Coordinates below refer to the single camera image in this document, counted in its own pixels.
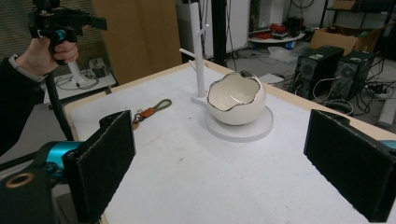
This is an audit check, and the white board panel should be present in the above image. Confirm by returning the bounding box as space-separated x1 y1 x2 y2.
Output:
226 0 252 53

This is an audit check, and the black vertical post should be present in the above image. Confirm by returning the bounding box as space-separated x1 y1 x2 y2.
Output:
211 0 228 68

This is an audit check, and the white round base plate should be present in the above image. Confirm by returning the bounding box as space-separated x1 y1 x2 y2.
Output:
204 105 275 144

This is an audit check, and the white coiled cable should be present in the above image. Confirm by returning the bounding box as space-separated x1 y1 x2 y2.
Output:
312 76 355 117

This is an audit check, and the white low platform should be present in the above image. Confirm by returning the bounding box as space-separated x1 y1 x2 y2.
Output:
43 57 117 105

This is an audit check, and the white round side table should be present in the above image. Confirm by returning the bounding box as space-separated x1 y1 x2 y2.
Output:
247 32 305 45

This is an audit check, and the black computer tower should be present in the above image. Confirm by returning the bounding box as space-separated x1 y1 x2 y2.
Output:
293 45 346 101
329 49 376 101

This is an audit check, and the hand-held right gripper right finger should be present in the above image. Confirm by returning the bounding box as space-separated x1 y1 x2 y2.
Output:
303 108 396 223

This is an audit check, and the open cardboard box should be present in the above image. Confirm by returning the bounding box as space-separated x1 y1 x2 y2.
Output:
309 24 387 58

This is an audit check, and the red object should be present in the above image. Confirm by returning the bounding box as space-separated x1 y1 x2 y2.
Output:
268 22 288 35

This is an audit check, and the olive and orange keychain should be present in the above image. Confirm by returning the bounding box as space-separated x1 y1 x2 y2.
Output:
132 98 173 131

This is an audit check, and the white short stand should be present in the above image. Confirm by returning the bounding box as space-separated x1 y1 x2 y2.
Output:
66 60 87 87

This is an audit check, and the white eggshell-shaped bowl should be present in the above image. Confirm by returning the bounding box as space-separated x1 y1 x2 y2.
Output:
206 70 268 127

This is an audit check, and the brown cardboard panel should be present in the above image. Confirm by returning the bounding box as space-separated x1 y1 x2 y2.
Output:
92 0 183 86

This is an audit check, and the white peg rack stand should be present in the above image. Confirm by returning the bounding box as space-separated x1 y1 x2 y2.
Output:
178 1 210 105

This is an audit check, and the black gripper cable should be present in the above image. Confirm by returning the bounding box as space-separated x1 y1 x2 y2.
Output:
45 72 75 142

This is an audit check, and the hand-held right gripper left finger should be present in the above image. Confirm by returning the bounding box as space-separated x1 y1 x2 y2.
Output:
64 109 136 224

